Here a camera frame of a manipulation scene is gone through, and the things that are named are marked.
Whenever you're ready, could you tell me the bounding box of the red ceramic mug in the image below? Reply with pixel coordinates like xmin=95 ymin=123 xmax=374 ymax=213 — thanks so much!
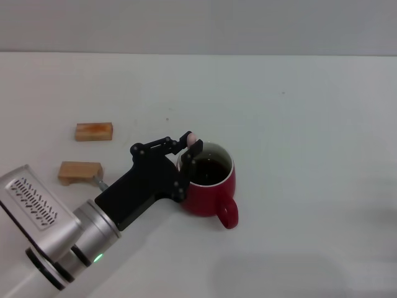
xmin=178 ymin=141 xmax=239 ymax=230

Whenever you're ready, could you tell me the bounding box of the dark coffee liquid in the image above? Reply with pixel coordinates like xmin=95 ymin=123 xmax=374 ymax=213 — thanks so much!
xmin=189 ymin=158 xmax=232 ymax=186

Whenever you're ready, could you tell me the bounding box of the gripper cable with metal plug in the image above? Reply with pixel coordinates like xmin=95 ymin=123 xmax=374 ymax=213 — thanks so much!
xmin=92 ymin=175 xmax=109 ymax=190

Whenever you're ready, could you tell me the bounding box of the notched wooden block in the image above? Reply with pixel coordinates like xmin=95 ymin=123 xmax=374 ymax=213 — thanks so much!
xmin=58 ymin=161 xmax=104 ymax=187

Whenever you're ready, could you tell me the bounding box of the stained wooden block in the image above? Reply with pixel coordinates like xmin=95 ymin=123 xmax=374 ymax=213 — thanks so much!
xmin=74 ymin=122 xmax=114 ymax=142

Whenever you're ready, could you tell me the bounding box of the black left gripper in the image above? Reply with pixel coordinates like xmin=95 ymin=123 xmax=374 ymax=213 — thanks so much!
xmin=94 ymin=131 xmax=203 ymax=232

